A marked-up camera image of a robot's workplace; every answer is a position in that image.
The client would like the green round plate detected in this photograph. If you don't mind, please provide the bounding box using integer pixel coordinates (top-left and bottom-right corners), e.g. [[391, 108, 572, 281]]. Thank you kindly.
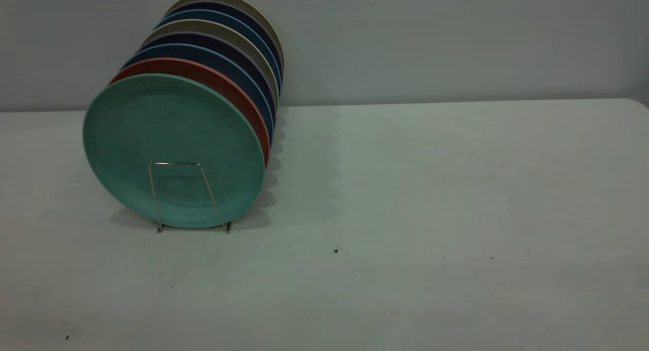
[[83, 74, 266, 229]]

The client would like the pink round plate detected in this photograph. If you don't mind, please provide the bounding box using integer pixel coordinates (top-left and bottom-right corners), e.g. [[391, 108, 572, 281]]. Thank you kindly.
[[109, 57, 271, 167]]

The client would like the dark purple round plate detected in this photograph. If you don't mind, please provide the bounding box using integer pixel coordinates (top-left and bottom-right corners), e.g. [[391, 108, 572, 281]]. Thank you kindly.
[[142, 32, 278, 113], [167, 1, 283, 68]]

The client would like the navy blue round plate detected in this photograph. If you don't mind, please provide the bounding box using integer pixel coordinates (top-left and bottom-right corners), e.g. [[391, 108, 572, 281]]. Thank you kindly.
[[122, 43, 275, 144]]

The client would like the teal blue round plate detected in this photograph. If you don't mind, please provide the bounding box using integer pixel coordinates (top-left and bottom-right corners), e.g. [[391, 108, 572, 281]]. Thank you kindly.
[[155, 9, 282, 85]]

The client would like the metal wire plate rack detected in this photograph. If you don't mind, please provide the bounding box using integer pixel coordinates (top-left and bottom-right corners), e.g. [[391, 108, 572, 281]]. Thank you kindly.
[[148, 162, 232, 234]]

